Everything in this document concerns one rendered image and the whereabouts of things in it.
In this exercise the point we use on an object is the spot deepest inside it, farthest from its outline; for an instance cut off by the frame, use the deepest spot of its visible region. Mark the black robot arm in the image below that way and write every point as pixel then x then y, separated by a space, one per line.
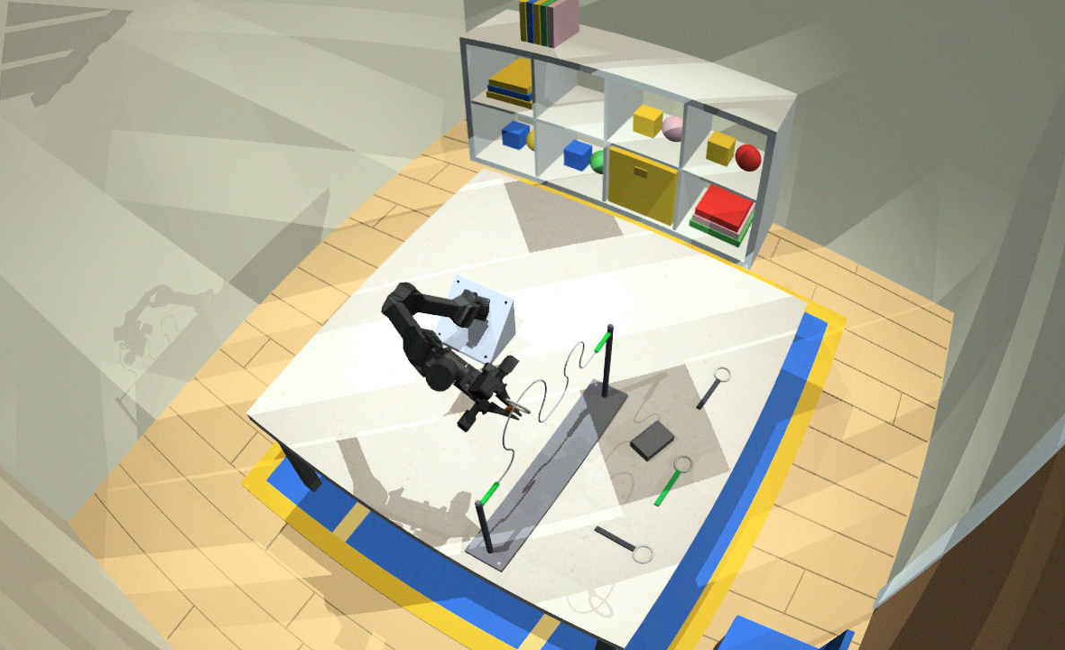
pixel 423 348

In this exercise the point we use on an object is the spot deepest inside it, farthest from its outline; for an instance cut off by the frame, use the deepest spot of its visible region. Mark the orange handle with grey loop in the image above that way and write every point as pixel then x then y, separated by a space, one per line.
pixel 518 407

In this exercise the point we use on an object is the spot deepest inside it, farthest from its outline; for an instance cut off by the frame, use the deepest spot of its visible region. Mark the grey loop with green handle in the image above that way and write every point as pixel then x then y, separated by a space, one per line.
pixel 672 480

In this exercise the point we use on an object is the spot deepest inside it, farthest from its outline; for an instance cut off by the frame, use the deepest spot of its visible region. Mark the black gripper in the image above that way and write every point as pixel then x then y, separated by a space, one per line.
pixel 465 377

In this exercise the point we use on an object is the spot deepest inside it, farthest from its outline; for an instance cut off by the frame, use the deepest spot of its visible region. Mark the grey ring with dark grey handle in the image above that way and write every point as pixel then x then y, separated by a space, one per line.
pixel 713 387
pixel 621 542

